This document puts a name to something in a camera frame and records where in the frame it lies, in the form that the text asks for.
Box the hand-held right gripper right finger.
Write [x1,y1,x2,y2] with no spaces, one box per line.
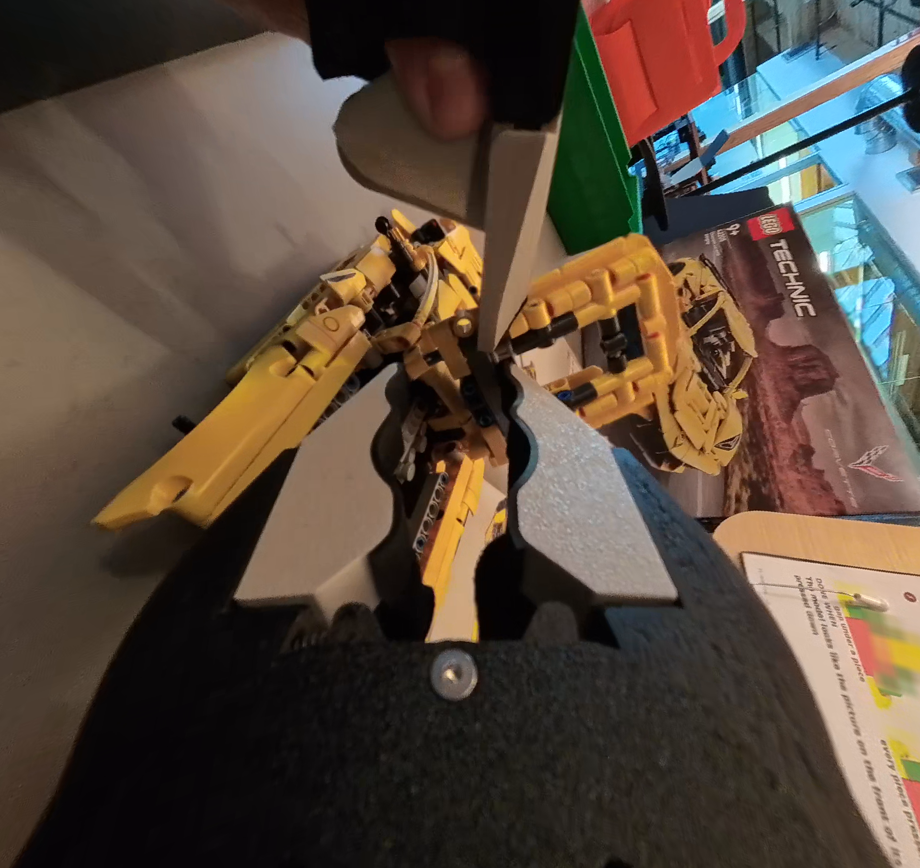
[474,365,680,642]

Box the person's left hand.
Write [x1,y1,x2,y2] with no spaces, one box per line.
[384,38,493,142]

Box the green board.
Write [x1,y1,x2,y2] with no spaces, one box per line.
[548,6,644,256]

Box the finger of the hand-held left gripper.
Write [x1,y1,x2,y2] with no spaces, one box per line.
[476,115,565,352]

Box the grey desk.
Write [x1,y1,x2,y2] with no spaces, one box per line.
[0,31,583,868]

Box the printed instruction sheet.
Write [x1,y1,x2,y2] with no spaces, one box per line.
[740,552,920,868]

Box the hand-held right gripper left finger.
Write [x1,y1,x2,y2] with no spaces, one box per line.
[233,365,434,642]

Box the wooden document stand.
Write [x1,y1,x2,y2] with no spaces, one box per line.
[712,511,920,868]

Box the yellow brick model car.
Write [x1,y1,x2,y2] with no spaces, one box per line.
[92,210,518,639]

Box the red plastic container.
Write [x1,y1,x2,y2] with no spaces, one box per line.
[582,0,748,158]

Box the yellow brick roof frame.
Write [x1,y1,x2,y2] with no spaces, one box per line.
[503,233,684,431]

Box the brick set box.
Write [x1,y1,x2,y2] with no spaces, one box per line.
[582,203,920,517]

